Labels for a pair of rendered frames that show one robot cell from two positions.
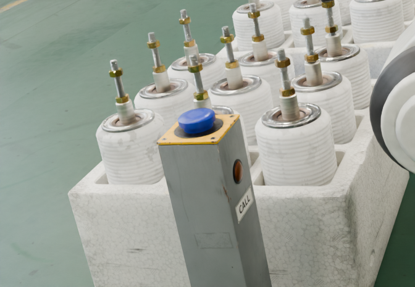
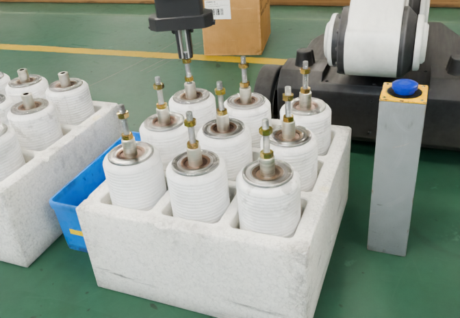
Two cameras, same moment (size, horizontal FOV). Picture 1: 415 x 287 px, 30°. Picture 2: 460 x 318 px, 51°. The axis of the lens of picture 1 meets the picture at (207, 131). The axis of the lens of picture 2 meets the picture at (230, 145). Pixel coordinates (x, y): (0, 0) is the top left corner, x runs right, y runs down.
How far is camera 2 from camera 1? 1.29 m
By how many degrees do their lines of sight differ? 82
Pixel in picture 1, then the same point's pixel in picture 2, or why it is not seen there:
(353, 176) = not seen: hidden behind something
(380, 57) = (106, 122)
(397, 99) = (423, 33)
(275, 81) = not seen: hidden behind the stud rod
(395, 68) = (410, 23)
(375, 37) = (90, 111)
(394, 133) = (421, 51)
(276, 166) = (327, 135)
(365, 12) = (81, 94)
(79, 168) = not seen: outside the picture
